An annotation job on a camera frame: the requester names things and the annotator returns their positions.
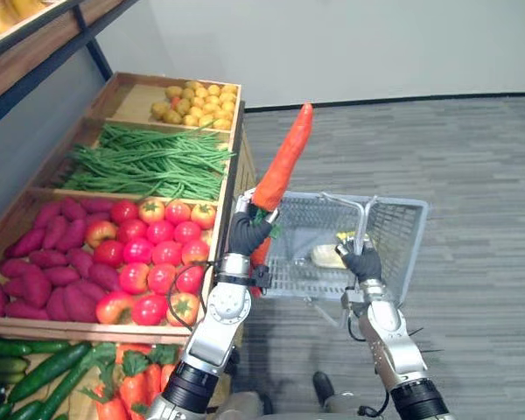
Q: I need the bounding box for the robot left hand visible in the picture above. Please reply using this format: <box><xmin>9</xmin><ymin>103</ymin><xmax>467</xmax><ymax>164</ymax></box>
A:
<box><xmin>220</xmin><ymin>190</ymin><xmax>282</xmax><ymax>274</ymax></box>

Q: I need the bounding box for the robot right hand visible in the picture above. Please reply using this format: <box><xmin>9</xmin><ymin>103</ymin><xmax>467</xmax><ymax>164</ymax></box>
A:
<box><xmin>334</xmin><ymin>234</ymin><xmax>383</xmax><ymax>286</ymax></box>

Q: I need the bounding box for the grey plastic shopping basket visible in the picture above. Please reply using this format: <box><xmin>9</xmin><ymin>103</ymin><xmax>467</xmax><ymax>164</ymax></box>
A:
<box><xmin>262</xmin><ymin>191</ymin><xmax>431</xmax><ymax>330</ymax></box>

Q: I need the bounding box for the metal basket handle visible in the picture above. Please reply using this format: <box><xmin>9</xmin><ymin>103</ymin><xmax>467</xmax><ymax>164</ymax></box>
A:
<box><xmin>320</xmin><ymin>191</ymin><xmax>364</xmax><ymax>257</ymax></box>
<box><xmin>360</xmin><ymin>195</ymin><xmax>381</xmax><ymax>257</ymax></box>

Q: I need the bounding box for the long orange toy carrot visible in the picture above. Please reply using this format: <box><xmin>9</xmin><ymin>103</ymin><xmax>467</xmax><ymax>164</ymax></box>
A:
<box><xmin>248</xmin><ymin>101</ymin><xmax>315</xmax><ymax>240</ymax></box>

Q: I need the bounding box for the pale yellow vegetable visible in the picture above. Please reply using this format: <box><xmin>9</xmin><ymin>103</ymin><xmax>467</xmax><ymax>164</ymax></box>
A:
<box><xmin>310</xmin><ymin>243</ymin><xmax>349</xmax><ymax>270</ymax></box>

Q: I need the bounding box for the wooden vegetable display stand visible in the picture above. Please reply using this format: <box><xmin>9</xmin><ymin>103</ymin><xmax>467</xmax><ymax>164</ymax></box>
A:
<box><xmin>0</xmin><ymin>72</ymin><xmax>257</xmax><ymax>420</ymax></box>

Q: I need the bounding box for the yellow corn cob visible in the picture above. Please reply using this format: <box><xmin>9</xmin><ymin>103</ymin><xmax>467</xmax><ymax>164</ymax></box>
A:
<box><xmin>336</xmin><ymin>231</ymin><xmax>371</xmax><ymax>246</ymax></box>

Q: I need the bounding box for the orange tomato green stem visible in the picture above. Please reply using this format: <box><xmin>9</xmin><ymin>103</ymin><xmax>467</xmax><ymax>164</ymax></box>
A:
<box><xmin>190</xmin><ymin>203</ymin><xmax>218</xmax><ymax>230</ymax></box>
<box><xmin>138</xmin><ymin>197</ymin><xmax>166</xmax><ymax>226</ymax></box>
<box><xmin>165</xmin><ymin>291</ymin><xmax>200</xmax><ymax>327</ymax></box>

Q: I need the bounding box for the red tomato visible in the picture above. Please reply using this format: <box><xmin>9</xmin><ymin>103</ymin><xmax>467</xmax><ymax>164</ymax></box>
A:
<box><xmin>173</xmin><ymin>220</ymin><xmax>202</xmax><ymax>244</ymax></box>
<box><xmin>164</xmin><ymin>199</ymin><xmax>193</xmax><ymax>227</ymax></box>
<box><xmin>181</xmin><ymin>239</ymin><xmax>210</xmax><ymax>266</ymax></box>
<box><xmin>147</xmin><ymin>262</ymin><xmax>178</xmax><ymax>295</ymax></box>
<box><xmin>92</xmin><ymin>240</ymin><xmax>126</xmax><ymax>269</ymax></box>
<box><xmin>118</xmin><ymin>262</ymin><xmax>151</xmax><ymax>296</ymax></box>
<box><xmin>145</xmin><ymin>220</ymin><xmax>175</xmax><ymax>245</ymax></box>
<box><xmin>122</xmin><ymin>237</ymin><xmax>155</xmax><ymax>265</ymax></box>
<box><xmin>131</xmin><ymin>294</ymin><xmax>169</xmax><ymax>326</ymax></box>
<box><xmin>175</xmin><ymin>264</ymin><xmax>206</xmax><ymax>294</ymax></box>
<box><xmin>151</xmin><ymin>240</ymin><xmax>184</xmax><ymax>267</ymax></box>
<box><xmin>110</xmin><ymin>199</ymin><xmax>140</xmax><ymax>225</ymax></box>
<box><xmin>116</xmin><ymin>218</ymin><xmax>149</xmax><ymax>244</ymax></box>

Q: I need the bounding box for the green bean pile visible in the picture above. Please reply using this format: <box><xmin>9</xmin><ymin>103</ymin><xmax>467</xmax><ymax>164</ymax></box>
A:
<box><xmin>54</xmin><ymin>122</ymin><xmax>236</xmax><ymax>201</ymax></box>

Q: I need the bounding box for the dark robot right foot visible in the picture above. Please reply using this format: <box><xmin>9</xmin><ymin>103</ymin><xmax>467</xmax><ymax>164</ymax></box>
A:
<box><xmin>312</xmin><ymin>370</ymin><xmax>336</xmax><ymax>400</ymax></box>

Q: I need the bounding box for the orange yellow tomato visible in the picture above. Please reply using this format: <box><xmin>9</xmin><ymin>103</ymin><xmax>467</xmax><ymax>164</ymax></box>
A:
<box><xmin>94</xmin><ymin>291</ymin><xmax>136</xmax><ymax>326</ymax></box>
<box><xmin>85</xmin><ymin>220</ymin><xmax>118</xmax><ymax>249</ymax></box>

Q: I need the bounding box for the wooden shelf board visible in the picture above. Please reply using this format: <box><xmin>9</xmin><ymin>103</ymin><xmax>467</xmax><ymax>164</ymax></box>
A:
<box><xmin>0</xmin><ymin>0</ymin><xmax>139</xmax><ymax>110</ymax></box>

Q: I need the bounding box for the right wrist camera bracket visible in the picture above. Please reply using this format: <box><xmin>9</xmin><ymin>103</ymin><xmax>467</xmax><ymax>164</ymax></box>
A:
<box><xmin>340</xmin><ymin>286</ymin><xmax>365</xmax><ymax>330</ymax></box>

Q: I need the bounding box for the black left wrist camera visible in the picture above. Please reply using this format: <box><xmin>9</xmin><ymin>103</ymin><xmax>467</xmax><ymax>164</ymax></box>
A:
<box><xmin>250</xmin><ymin>264</ymin><xmax>273</xmax><ymax>289</ymax></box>

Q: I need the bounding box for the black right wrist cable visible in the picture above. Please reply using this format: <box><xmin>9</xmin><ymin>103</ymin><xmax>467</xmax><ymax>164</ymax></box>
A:
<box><xmin>346</xmin><ymin>305</ymin><xmax>369</xmax><ymax>343</ymax></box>

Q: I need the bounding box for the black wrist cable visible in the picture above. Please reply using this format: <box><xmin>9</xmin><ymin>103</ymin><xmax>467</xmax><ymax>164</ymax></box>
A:
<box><xmin>346</xmin><ymin>305</ymin><xmax>369</xmax><ymax>343</ymax></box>
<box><xmin>167</xmin><ymin>260</ymin><xmax>216</xmax><ymax>330</ymax></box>

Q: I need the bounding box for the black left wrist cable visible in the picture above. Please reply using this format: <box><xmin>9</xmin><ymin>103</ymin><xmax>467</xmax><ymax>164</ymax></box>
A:
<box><xmin>167</xmin><ymin>260</ymin><xmax>216</xmax><ymax>330</ymax></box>

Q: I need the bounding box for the black wall baseboard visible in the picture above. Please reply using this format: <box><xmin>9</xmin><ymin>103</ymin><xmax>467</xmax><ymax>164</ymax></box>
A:
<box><xmin>243</xmin><ymin>90</ymin><xmax>525</xmax><ymax>114</ymax></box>

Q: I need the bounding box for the black metal shelf frame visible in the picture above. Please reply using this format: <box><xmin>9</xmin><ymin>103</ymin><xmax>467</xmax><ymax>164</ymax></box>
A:
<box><xmin>0</xmin><ymin>0</ymin><xmax>141</xmax><ymax>137</ymax></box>

